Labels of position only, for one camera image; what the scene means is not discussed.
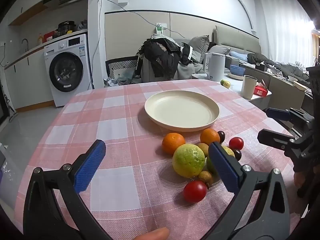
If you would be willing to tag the cream tall cup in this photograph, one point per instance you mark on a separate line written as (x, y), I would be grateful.
(248, 86)

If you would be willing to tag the blue bowl stack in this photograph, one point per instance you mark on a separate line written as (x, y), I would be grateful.
(237, 70)

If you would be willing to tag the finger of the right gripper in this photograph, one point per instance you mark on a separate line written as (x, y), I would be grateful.
(276, 140)
(278, 114)

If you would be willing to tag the green white wall device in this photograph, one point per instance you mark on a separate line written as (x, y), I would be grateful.
(160, 28)

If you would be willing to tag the grey sofa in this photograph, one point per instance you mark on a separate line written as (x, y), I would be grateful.
(223, 39)

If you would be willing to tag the grey pillow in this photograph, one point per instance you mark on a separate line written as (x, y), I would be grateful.
(200, 44)

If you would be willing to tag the red cherry tomato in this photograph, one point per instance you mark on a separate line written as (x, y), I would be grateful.
(236, 143)
(195, 191)

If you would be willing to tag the orange tangerine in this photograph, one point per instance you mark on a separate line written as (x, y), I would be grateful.
(171, 142)
(209, 136)

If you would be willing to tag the pile of dark clothes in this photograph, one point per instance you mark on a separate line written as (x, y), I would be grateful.
(165, 54)

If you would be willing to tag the cream round plate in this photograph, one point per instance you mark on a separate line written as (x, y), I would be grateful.
(182, 110)

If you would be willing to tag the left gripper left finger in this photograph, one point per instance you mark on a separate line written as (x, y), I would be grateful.
(53, 208)

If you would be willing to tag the white electric kettle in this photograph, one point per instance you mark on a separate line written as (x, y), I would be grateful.
(214, 66)

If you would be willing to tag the red tissue box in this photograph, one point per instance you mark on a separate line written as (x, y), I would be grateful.
(261, 89)

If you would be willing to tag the person's left hand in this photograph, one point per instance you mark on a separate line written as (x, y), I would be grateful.
(158, 234)

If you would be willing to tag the yellow-green fruit on side table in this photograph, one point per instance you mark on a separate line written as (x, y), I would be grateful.
(225, 83)

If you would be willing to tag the dark plum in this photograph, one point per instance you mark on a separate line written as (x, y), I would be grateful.
(238, 154)
(222, 136)

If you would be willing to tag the black pot on washer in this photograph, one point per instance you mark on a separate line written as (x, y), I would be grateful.
(65, 27)

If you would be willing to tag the small brown longan fruit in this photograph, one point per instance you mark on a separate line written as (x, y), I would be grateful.
(207, 178)

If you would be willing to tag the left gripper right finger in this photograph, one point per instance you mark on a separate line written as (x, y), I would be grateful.
(259, 208)

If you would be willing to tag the pink checkered tablecloth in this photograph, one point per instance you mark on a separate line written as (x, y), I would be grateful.
(135, 189)

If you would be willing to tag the kitchen counter cabinet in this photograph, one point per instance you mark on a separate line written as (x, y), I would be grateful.
(27, 78)

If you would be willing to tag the person's right hand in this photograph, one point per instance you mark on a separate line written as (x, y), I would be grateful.
(299, 179)

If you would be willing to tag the small yellow-green kiwi fruit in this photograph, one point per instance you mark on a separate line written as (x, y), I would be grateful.
(204, 147)

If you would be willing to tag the white washing machine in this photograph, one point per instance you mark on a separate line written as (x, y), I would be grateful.
(68, 68)

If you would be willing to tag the smooth green guava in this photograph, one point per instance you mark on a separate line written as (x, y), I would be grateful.
(188, 161)

